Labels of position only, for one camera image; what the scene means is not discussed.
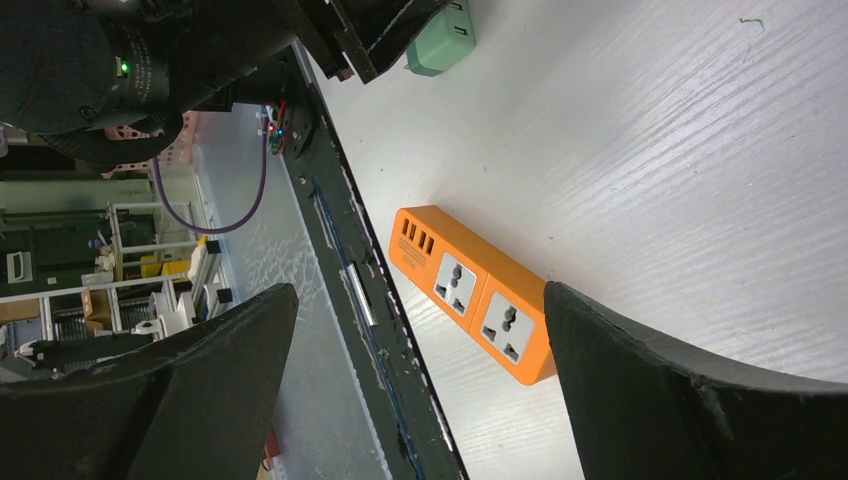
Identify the green adapter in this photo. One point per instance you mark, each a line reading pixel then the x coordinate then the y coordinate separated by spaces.
pixel 447 39

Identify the orange power strip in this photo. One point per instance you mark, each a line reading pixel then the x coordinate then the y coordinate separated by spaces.
pixel 497 301

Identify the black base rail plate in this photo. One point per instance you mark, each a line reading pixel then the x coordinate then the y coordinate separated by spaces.
pixel 411 435

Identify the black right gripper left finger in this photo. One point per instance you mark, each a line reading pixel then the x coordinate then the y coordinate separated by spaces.
pixel 195 405

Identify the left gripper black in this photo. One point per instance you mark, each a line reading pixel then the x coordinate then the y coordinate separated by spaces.
pixel 70 70

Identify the pink plastic basket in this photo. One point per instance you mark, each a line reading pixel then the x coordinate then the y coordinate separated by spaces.
pixel 178 153

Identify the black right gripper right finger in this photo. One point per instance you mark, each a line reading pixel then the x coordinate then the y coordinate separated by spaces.
pixel 645 405

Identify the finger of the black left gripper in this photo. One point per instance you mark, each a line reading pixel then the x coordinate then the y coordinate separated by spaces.
pixel 362 38

